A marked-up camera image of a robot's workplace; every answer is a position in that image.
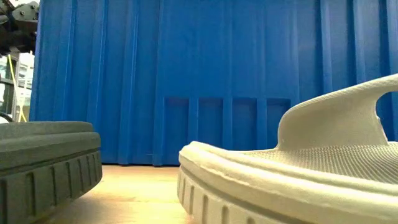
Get grey slide sandal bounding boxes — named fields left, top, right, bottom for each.
left=177, top=73, right=398, bottom=224

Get blue plastic bin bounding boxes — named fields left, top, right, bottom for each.
left=29, top=0, right=398, bottom=166

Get orange-yellow cable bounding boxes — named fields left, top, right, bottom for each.
left=7, top=54, right=27, bottom=123

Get thin black cable arc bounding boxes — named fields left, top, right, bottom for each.
left=0, top=111, right=15, bottom=123

